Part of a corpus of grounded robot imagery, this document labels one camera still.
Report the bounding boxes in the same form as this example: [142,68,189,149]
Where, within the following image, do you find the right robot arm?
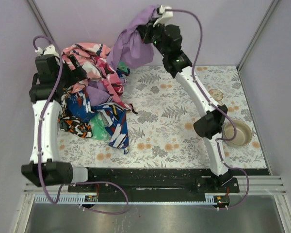
[137,21,232,190]

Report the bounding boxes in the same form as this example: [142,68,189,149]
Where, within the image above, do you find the salmon whale print cloth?
[62,43,115,80]

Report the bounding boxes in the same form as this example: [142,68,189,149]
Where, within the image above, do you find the white slotted cable duct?
[34,194,218,205]

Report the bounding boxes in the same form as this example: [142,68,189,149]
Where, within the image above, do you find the right aluminium corner post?
[237,0,281,72]

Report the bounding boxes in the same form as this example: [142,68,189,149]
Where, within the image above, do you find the orange black camouflage cloth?
[58,116,93,138]

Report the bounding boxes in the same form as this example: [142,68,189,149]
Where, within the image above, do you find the green white cloth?
[90,61,130,141]

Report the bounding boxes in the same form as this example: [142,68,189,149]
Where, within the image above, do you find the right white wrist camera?
[153,5,173,27]

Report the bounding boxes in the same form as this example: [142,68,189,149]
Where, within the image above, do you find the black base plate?
[68,168,240,202]

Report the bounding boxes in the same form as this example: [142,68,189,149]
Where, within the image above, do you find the aluminium front rail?
[23,175,286,195]

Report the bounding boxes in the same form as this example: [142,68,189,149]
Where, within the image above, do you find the blue white patterned cloth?
[58,91,129,154]

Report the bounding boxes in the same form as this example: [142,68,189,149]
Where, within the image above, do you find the left aluminium corner post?
[26,0,71,73]

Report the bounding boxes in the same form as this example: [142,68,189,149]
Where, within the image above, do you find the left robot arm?
[21,54,88,187]

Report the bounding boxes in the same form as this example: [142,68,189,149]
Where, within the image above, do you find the amber drinking glass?
[209,89,223,102]

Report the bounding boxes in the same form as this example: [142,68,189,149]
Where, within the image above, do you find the beige metal bowl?
[223,120,252,148]

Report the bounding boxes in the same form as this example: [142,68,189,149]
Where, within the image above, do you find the pink camouflage cloth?
[62,50,133,111]

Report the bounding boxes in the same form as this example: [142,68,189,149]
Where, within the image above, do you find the aluminium corner post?
[237,0,281,72]
[26,0,71,73]

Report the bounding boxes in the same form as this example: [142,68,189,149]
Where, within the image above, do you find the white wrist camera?
[153,5,173,27]
[35,44,59,57]

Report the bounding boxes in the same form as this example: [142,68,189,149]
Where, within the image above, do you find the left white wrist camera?
[35,44,59,57]

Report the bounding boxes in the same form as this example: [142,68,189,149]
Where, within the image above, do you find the floral table mat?
[58,66,266,169]

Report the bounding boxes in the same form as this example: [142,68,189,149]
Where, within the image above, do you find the purple cloth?
[86,5,159,110]

